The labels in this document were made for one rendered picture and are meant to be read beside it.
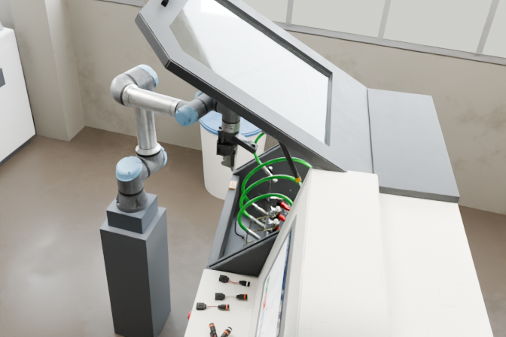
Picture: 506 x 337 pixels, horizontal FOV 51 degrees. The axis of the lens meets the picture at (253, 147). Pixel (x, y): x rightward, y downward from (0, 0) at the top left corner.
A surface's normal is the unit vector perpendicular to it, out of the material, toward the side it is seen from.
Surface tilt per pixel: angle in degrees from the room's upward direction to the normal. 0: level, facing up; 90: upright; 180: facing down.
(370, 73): 90
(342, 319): 0
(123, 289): 90
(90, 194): 0
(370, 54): 90
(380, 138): 0
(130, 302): 90
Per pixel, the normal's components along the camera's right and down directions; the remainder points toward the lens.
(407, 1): -0.27, 0.54
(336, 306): 0.06, -0.82
